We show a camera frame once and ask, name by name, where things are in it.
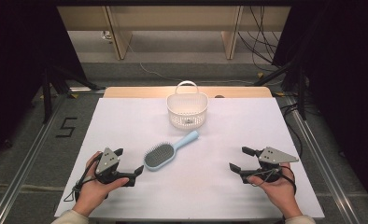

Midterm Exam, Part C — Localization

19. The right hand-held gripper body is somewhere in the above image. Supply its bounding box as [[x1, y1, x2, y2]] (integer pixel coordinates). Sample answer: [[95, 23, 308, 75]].
[[247, 147, 300, 184]]

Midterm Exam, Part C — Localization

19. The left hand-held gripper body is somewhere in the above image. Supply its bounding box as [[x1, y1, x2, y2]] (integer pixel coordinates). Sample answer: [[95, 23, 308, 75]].
[[93, 147, 129, 185]]

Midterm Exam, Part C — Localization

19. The light blue hairbrush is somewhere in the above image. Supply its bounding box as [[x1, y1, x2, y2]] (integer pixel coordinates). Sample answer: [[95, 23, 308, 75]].
[[143, 130, 200, 172]]

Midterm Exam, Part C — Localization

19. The white plastic basket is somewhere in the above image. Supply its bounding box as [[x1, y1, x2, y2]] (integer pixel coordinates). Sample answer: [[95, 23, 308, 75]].
[[166, 80, 209, 131]]

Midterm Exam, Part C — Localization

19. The person's left hand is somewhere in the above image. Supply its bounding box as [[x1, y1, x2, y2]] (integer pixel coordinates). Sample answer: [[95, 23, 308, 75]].
[[72, 151, 131, 217]]

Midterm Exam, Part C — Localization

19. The person's right hand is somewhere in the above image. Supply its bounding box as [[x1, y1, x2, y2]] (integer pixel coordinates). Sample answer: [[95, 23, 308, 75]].
[[247, 167, 304, 219]]

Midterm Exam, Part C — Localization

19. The white table cover sheet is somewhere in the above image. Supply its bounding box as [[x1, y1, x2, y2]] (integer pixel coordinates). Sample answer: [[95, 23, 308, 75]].
[[54, 97, 325, 220]]

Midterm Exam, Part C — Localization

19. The black metal stand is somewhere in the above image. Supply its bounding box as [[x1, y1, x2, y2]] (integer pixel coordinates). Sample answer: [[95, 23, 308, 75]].
[[41, 63, 106, 125], [252, 60, 307, 121]]

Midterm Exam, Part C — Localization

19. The black curtain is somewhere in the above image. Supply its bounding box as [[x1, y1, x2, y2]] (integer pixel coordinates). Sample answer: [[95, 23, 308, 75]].
[[0, 0, 87, 162], [272, 0, 368, 213]]

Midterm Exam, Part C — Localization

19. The beige wooden desk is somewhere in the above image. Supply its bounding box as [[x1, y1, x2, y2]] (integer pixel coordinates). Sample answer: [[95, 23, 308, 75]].
[[56, 5, 292, 61]]

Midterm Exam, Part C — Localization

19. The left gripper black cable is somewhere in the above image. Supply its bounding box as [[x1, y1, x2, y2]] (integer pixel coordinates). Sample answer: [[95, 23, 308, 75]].
[[63, 153, 103, 203]]

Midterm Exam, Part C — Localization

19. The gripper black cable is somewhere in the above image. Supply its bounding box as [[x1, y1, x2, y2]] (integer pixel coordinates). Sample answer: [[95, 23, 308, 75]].
[[252, 165, 298, 196], [63, 153, 103, 203]]

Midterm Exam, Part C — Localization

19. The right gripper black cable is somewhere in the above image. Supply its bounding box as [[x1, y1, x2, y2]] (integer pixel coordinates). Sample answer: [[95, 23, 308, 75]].
[[252, 165, 298, 196]]

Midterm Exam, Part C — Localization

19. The metal floor rail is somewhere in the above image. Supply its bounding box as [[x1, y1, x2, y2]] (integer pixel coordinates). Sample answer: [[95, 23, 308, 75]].
[[0, 92, 69, 224], [284, 96, 361, 224]]

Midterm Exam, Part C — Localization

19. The bundle of black cables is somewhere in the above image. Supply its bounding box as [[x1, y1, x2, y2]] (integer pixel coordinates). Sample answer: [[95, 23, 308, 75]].
[[237, 5, 286, 73]]

